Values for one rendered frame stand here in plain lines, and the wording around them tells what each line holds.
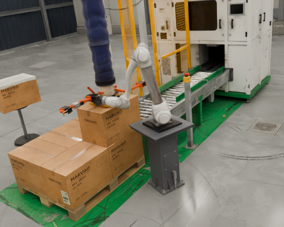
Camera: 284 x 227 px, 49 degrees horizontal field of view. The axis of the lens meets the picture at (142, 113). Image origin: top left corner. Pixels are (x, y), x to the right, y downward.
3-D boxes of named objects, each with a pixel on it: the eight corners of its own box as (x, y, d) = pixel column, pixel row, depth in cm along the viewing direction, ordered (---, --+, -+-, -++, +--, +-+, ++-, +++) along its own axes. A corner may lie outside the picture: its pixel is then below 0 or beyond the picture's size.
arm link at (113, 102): (103, 105, 314) (112, 107, 324) (115, 107, 305) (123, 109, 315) (105, 94, 314) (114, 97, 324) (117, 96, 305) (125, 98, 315)
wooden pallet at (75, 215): (90, 147, 461) (89, 138, 456) (145, 164, 403) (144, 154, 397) (19, 192, 375) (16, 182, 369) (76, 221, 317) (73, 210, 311)
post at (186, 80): (189, 144, 437) (185, 75, 398) (194, 145, 433) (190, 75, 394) (187, 147, 432) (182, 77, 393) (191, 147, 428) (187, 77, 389)
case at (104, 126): (117, 120, 405) (112, 91, 390) (141, 126, 381) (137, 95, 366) (82, 139, 364) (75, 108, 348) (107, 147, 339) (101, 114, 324)
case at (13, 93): (29, 96, 516) (23, 73, 501) (41, 100, 489) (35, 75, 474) (-7, 108, 478) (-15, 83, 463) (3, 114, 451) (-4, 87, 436)
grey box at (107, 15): (110, 34, 479) (107, 13, 467) (112, 34, 476) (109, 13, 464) (101, 36, 464) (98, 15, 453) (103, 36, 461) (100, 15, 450)
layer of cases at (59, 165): (89, 138, 455) (84, 113, 440) (144, 154, 397) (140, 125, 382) (16, 182, 369) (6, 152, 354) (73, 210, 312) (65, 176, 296)
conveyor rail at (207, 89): (226, 79, 554) (226, 69, 547) (229, 79, 551) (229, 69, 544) (153, 134, 388) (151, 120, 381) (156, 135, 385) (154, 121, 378)
